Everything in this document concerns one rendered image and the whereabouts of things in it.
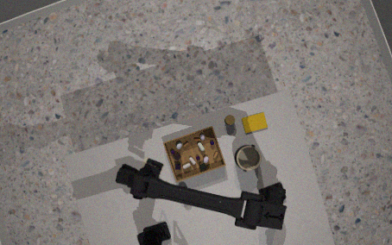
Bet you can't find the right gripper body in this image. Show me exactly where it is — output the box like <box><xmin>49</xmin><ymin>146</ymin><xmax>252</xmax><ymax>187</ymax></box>
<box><xmin>144</xmin><ymin>160</ymin><xmax>163</xmax><ymax>178</ymax></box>

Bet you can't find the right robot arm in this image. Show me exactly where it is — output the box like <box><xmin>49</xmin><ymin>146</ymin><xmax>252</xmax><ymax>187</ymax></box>
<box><xmin>116</xmin><ymin>164</ymin><xmax>287</xmax><ymax>229</ymax></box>

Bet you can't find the black round pot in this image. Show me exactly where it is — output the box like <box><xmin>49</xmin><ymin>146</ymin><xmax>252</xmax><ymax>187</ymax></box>
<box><xmin>235</xmin><ymin>145</ymin><xmax>262</xmax><ymax>172</ymax></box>

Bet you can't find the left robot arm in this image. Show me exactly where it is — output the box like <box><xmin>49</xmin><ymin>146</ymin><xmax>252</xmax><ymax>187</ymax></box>
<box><xmin>137</xmin><ymin>222</ymin><xmax>171</xmax><ymax>245</ymax></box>

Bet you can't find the wooden tray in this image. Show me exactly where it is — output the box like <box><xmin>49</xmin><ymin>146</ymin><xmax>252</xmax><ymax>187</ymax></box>
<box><xmin>163</xmin><ymin>126</ymin><xmax>226</xmax><ymax>182</ymax></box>

